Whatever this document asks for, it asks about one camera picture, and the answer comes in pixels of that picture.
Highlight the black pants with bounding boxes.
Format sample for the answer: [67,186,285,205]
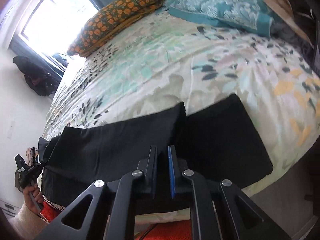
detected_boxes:
[42,94,273,207]

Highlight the left forearm white sleeve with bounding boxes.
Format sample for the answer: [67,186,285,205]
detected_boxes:
[9,203,49,239]

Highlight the left hand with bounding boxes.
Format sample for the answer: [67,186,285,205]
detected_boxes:
[23,184,44,215]

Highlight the red orange rug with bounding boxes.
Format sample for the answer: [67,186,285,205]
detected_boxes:
[36,195,191,239]

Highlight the floral bed sheet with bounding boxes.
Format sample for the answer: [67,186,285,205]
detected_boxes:
[41,7,320,225]

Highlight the orange patterned folded blanket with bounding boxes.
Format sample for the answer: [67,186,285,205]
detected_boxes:
[67,0,164,57]

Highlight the window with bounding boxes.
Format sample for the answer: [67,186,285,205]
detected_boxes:
[22,0,98,55]

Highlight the teal patterned pillow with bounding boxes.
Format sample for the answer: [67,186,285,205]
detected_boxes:
[163,0,274,38]

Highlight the dark clothes hanging on wall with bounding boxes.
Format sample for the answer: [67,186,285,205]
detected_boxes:
[12,56,60,96]

